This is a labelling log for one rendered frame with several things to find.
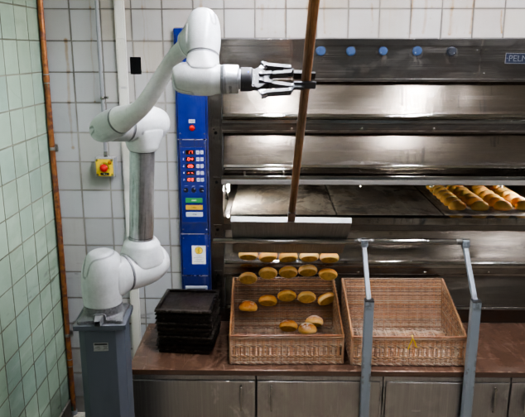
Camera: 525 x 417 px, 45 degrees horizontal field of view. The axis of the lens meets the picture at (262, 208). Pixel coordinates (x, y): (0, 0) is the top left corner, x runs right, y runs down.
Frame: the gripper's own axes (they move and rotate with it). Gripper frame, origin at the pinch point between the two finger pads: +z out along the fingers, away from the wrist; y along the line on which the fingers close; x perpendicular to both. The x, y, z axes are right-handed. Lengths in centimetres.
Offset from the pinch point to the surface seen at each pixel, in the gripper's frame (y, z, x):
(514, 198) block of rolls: -42, 132, -158
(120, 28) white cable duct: -94, -83, -81
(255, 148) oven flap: -50, -16, -120
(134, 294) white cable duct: 12, -82, -173
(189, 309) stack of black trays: 30, -48, -143
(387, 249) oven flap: -8, 55, -154
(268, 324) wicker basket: 28, -8, -174
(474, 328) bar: 45, 84, -119
